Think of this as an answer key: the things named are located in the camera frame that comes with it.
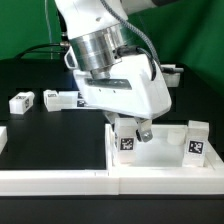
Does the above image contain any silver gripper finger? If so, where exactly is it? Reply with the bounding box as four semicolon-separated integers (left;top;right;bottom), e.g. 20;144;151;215
135;118;153;142
104;111;119;125

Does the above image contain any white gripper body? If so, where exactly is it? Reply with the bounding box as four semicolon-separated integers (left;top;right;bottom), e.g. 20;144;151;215
65;48;172;120

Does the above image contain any white square table top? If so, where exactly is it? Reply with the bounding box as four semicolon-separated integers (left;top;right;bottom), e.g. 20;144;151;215
106;125;220;168

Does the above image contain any white marker tag sheet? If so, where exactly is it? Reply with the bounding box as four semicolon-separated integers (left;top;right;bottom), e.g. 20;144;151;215
59;91;90;109

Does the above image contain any white U-shaped obstacle fence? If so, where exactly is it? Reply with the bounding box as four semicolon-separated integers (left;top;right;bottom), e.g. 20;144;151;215
0;127;224;197

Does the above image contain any white block left edge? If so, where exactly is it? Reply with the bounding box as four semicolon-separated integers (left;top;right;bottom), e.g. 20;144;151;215
0;126;8;154

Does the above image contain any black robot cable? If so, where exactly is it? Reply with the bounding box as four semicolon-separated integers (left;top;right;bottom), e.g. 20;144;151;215
13;0;73;60

